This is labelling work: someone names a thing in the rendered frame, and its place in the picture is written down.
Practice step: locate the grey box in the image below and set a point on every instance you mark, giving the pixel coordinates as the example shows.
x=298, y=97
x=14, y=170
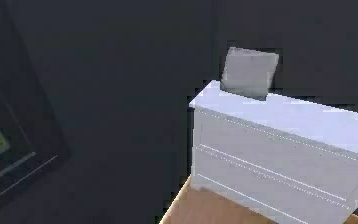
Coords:
x=248, y=73

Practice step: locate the white chest of drawers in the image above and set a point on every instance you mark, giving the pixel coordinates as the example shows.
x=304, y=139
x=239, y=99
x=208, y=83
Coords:
x=273, y=150

